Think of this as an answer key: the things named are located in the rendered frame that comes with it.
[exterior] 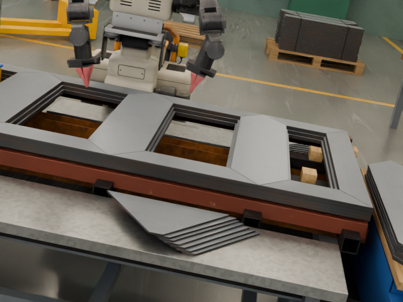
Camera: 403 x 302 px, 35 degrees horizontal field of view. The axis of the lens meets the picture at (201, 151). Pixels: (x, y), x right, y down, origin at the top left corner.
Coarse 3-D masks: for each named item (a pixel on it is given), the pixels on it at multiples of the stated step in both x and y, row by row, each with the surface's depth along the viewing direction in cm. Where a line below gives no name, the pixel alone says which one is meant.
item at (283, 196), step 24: (48, 96) 233; (96, 96) 248; (120, 96) 248; (24, 120) 210; (168, 120) 235; (216, 120) 246; (0, 144) 189; (24, 144) 188; (48, 144) 187; (288, 144) 232; (120, 168) 187; (144, 168) 186; (168, 168) 186; (288, 168) 205; (240, 192) 185; (264, 192) 185; (288, 192) 184; (360, 216) 184
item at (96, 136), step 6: (96, 132) 201; (90, 138) 196; (96, 138) 196; (102, 138) 197; (108, 138) 198; (114, 138) 199; (120, 138) 200; (126, 138) 201; (120, 144) 195; (126, 144) 196; (132, 144) 197; (138, 144) 198; (144, 144) 199
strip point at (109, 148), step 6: (96, 144) 192; (102, 144) 193; (108, 144) 193; (114, 144) 194; (108, 150) 189; (114, 150) 190; (120, 150) 191; (126, 150) 191; (132, 150) 192; (138, 150) 193; (144, 150) 194
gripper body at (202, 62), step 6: (198, 54) 210; (204, 54) 207; (192, 60) 213; (198, 60) 209; (204, 60) 208; (210, 60) 208; (198, 66) 209; (204, 66) 209; (210, 66) 210; (204, 72) 209; (210, 72) 208
